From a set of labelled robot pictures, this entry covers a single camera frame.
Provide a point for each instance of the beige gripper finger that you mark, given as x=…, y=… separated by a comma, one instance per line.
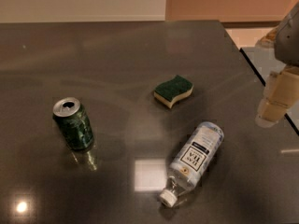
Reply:
x=280, y=93

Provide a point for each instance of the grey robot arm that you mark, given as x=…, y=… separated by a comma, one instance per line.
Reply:
x=286, y=43

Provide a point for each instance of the green soda can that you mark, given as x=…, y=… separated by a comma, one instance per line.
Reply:
x=73, y=122

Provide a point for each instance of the green and yellow sponge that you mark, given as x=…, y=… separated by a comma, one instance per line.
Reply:
x=172, y=91

